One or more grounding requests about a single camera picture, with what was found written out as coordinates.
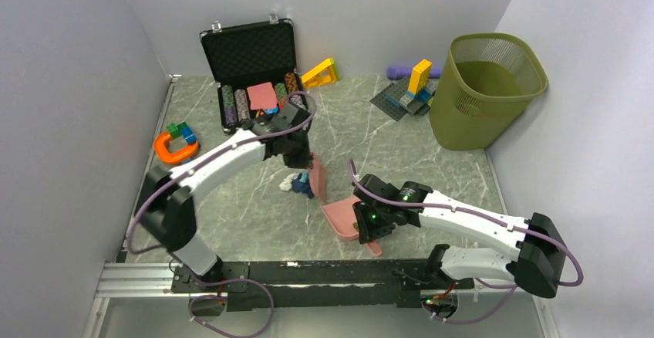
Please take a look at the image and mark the pink dustpan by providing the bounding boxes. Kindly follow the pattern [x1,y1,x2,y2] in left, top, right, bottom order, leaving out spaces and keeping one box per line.
[321,195,382,258]

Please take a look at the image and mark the pink hand brush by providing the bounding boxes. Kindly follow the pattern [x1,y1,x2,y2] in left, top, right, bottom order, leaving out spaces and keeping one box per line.
[308,155,328,204]

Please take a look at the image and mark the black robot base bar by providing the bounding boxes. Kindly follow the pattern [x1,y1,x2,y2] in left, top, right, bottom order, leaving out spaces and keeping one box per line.
[170,259,474,312]

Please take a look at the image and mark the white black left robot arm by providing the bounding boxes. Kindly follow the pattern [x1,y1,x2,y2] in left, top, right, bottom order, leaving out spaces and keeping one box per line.
[128,102,313,292]

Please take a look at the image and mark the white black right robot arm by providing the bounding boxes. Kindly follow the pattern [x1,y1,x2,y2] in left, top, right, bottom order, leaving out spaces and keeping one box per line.
[352,174,567,299]

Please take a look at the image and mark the dark blue paper scrap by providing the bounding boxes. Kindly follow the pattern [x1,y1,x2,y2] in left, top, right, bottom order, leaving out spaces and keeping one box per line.
[291,181,315,199]

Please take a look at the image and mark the white paper scrap near case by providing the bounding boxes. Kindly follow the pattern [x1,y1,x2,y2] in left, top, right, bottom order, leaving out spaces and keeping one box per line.
[278,174,298,192]

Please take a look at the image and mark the pink card in case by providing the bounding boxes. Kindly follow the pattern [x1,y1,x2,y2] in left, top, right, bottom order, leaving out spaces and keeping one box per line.
[246,82,278,110]

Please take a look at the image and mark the yellow triangular block toy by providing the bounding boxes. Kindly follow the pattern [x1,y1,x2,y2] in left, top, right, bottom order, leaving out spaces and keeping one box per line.
[301,58,340,89]

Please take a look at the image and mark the black poker chip case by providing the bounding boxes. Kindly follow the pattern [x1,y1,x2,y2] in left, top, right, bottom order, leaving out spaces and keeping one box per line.
[199,15,304,135]

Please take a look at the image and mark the grey building baseplate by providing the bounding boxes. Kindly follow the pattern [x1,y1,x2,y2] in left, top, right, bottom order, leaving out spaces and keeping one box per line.
[370,77,439,121]

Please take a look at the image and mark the green blue building blocks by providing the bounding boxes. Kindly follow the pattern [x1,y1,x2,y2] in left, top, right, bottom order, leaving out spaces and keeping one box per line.
[166,122,197,144]

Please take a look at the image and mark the purple cylinder toy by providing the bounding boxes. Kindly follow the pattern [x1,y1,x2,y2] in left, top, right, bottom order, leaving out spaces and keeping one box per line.
[386,66,442,80]

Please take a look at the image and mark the orange horseshoe toy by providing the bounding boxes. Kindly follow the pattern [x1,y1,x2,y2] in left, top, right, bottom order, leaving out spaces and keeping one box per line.
[153,132,200,165]

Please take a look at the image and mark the yellow building block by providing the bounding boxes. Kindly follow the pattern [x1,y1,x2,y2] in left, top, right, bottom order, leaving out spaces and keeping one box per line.
[406,59,432,97]

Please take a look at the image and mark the olive green waste basket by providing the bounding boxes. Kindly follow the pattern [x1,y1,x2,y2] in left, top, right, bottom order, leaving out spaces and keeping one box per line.
[429,32,548,150]

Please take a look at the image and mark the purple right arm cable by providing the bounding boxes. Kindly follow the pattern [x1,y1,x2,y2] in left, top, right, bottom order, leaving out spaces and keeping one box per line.
[348,158,585,326]

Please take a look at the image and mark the aluminium frame rail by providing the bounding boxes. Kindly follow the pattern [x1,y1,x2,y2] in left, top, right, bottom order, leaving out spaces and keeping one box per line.
[82,262,174,337]

